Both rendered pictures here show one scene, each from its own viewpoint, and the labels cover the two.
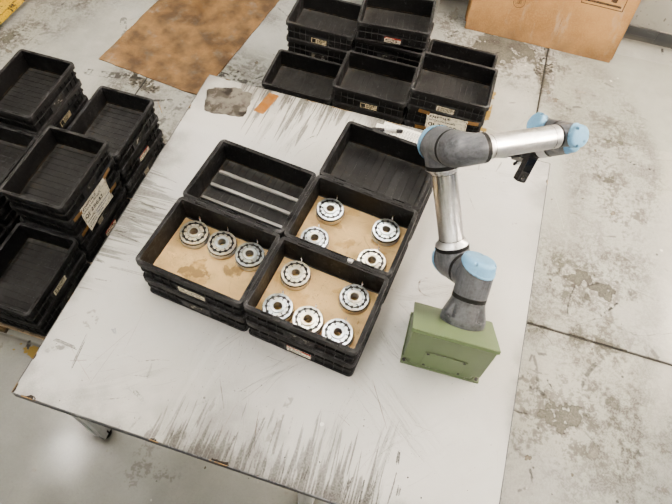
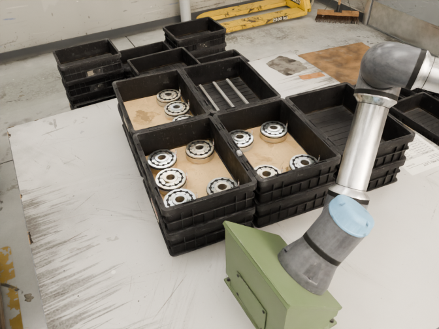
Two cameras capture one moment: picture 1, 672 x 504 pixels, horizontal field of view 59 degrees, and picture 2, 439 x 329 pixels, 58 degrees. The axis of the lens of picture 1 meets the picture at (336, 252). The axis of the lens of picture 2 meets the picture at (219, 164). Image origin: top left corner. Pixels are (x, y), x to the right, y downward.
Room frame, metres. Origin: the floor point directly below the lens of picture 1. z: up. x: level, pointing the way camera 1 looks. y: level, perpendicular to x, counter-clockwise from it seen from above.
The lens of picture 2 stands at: (0.35, -0.77, 1.75)
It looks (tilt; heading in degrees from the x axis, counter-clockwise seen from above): 41 degrees down; 51
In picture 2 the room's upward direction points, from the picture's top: 2 degrees counter-clockwise
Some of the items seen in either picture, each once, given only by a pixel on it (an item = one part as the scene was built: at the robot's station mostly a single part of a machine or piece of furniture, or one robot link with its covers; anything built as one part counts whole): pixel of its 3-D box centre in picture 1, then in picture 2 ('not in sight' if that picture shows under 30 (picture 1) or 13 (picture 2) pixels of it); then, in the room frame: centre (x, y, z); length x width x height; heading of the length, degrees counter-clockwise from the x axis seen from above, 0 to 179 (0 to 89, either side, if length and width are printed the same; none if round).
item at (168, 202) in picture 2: (337, 332); (179, 200); (0.79, -0.03, 0.86); 0.10 x 0.10 x 0.01
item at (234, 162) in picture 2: (316, 300); (191, 170); (0.89, 0.05, 0.87); 0.40 x 0.30 x 0.11; 72
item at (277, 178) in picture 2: (352, 224); (272, 137); (1.18, -0.05, 0.92); 0.40 x 0.30 x 0.02; 72
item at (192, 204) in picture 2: (317, 293); (190, 159); (0.89, 0.05, 0.92); 0.40 x 0.30 x 0.02; 72
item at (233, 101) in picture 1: (226, 100); (285, 64); (1.93, 0.56, 0.71); 0.22 x 0.19 x 0.01; 78
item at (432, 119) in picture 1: (445, 127); not in sight; (2.19, -0.50, 0.41); 0.31 x 0.02 x 0.16; 77
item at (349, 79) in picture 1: (373, 100); (424, 138); (2.43, -0.12, 0.31); 0.40 x 0.30 x 0.34; 78
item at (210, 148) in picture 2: (295, 273); (199, 148); (0.99, 0.13, 0.86); 0.10 x 0.10 x 0.01
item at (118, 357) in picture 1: (316, 302); (241, 229); (1.14, 0.06, 0.35); 1.60 x 1.60 x 0.70; 78
